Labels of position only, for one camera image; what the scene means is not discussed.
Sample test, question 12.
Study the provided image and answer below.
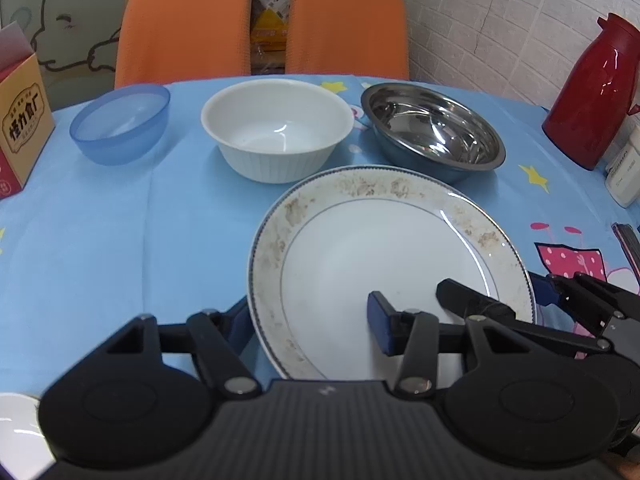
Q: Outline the red thermos jug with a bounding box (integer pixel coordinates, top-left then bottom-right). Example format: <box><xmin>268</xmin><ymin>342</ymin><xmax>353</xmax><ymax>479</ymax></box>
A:
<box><xmin>541</xmin><ymin>12</ymin><xmax>640</xmax><ymax>171</ymax></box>

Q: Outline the orange chair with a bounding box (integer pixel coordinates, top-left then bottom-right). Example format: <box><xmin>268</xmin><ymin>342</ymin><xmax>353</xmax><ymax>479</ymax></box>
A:
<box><xmin>285</xmin><ymin>0</ymin><xmax>411</xmax><ymax>81</ymax></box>
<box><xmin>114</xmin><ymin>0</ymin><xmax>252</xmax><ymax>90</ymax></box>

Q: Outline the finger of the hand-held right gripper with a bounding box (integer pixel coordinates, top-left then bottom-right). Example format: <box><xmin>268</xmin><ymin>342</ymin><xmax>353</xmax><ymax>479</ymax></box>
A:
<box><xmin>531</xmin><ymin>272</ymin><xmax>640</xmax><ymax>322</ymax></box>
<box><xmin>436</xmin><ymin>278</ymin><xmax>612</xmax><ymax>359</ymax></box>

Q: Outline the orange and red cardboard box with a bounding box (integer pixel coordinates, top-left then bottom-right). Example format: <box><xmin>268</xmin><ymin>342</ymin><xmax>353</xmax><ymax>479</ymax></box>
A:
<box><xmin>0</xmin><ymin>22</ymin><xmax>57</xmax><ymax>202</ymax></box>

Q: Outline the stainless steel bowl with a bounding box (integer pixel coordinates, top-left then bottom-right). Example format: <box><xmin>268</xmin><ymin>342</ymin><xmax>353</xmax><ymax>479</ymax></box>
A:
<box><xmin>360</xmin><ymin>82</ymin><xmax>507</xmax><ymax>185</ymax></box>

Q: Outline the blue plastic bowl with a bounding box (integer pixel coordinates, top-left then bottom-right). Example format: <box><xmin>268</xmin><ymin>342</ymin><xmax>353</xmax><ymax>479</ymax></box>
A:
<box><xmin>69</xmin><ymin>84</ymin><xmax>172</xmax><ymax>166</ymax></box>

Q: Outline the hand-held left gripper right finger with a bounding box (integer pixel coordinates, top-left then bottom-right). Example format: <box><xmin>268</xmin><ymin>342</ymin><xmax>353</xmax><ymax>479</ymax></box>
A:
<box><xmin>366</xmin><ymin>291</ymin><xmax>527</xmax><ymax>397</ymax></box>

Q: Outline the white plate with patterned rim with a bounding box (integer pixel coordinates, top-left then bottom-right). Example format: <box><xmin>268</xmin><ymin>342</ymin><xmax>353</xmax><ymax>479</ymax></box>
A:
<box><xmin>246</xmin><ymin>165</ymin><xmax>537</xmax><ymax>381</ymax></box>

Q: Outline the blue printed tablecloth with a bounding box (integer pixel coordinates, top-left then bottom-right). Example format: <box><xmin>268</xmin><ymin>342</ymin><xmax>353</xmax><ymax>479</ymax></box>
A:
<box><xmin>0</xmin><ymin>76</ymin><xmax>640</xmax><ymax>461</ymax></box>

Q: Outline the white ribbed bowl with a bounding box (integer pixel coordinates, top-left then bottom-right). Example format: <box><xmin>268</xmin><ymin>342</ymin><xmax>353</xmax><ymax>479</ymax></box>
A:
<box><xmin>201</xmin><ymin>79</ymin><xmax>355</xmax><ymax>184</ymax></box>

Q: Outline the small white dish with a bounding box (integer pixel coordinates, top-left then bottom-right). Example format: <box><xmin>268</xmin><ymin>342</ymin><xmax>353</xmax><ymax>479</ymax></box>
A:
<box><xmin>0</xmin><ymin>392</ymin><xmax>56</xmax><ymax>477</ymax></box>

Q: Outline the yellow packet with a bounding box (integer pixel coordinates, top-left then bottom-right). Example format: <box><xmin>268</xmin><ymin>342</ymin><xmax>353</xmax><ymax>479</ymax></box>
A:
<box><xmin>250</xmin><ymin>0</ymin><xmax>297</xmax><ymax>54</ymax></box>

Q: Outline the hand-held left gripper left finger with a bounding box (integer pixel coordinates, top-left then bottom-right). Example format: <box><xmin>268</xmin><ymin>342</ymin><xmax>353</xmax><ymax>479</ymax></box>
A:
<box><xmin>106</xmin><ymin>297</ymin><xmax>262</xmax><ymax>399</ymax></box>

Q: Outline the dark cutlery bundle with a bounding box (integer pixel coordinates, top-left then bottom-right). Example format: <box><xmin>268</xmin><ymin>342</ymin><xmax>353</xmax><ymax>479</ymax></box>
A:
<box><xmin>612</xmin><ymin>222</ymin><xmax>640</xmax><ymax>292</ymax></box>

